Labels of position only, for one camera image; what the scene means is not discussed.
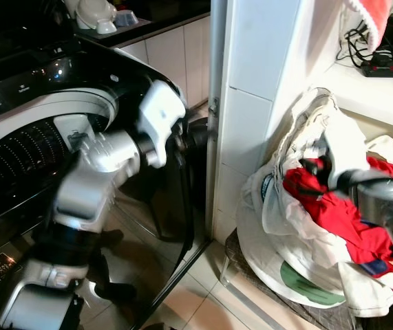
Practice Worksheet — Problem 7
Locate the black power cable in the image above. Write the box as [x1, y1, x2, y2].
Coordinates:
[344, 24, 391, 71]

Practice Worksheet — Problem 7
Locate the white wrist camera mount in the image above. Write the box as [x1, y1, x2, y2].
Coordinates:
[136, 80, 188, 170]
[318, 128, 354, 177]

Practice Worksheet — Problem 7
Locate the dark countertop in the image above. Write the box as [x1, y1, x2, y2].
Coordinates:
[79, 0, 211, 47]

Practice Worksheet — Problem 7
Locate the grey-blue bowl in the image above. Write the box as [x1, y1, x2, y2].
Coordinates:
[114, 8, 140, 29]

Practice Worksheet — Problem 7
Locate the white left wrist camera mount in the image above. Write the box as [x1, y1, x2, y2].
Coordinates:
[136, 80, 188, 170]

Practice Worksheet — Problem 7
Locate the red cloth white trim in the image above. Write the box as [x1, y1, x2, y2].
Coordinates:
[344, 0, 393, 53]

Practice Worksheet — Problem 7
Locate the white laundry bag green print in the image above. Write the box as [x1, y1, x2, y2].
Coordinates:
[237, 86, 393, 318]

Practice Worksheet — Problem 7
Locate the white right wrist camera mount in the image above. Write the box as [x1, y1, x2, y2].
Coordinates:
[318, 128, 354, 177]

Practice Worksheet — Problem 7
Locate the black power strip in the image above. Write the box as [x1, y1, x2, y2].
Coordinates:
[361, 58, 393, 78]

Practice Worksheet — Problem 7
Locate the red garment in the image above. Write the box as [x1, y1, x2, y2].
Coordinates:
[282, 155, 393, 291]

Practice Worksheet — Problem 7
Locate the white cabinet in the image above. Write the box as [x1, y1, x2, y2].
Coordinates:
[117, 17, 211, 114]

